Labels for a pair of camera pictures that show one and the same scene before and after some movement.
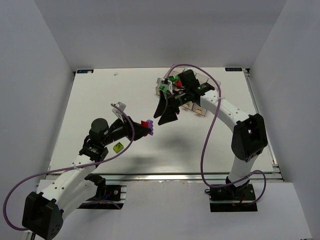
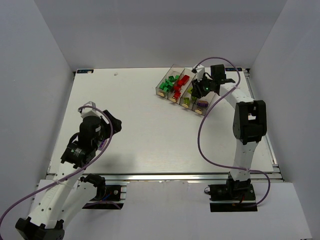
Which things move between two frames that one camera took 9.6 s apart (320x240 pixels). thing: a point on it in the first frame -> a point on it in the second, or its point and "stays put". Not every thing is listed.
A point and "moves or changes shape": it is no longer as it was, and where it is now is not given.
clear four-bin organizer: [171, 85] stays put
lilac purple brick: [150, 125] moves or changes shape
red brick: [178, 83] moves or changes shape
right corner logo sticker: [233, 69] stays put
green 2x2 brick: [164, 88] moves or changes shape
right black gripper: [173, 100] -> [197, 88]
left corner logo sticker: [85, 71] stays put
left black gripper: [130, 127] -> [110, 124]
